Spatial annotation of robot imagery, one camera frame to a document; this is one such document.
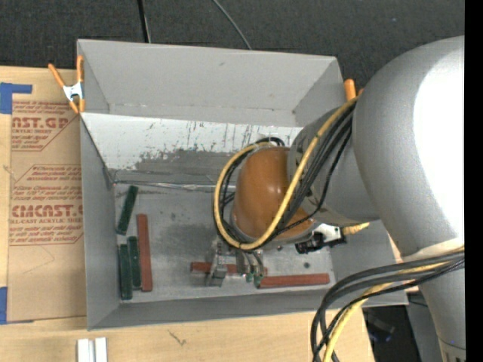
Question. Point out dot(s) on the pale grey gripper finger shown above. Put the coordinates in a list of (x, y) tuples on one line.
[(220, 272), (210, 268)]

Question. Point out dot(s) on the red-brown flat block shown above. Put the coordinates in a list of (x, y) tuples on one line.
[(199, 267), (144, 253), (298, 280)]

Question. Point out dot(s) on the dark green flat block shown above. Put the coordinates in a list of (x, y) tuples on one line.
[(133, 260), (125, 273), (127, 210)]

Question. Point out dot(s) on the grey metal bin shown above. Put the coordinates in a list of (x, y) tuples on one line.
[(181, 77)]

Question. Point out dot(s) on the brown cardboard board, red print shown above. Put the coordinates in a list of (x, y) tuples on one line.
[(41, 187)]

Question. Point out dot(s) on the black cylinder on white bracket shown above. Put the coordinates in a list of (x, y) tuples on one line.
[(327, 232)]

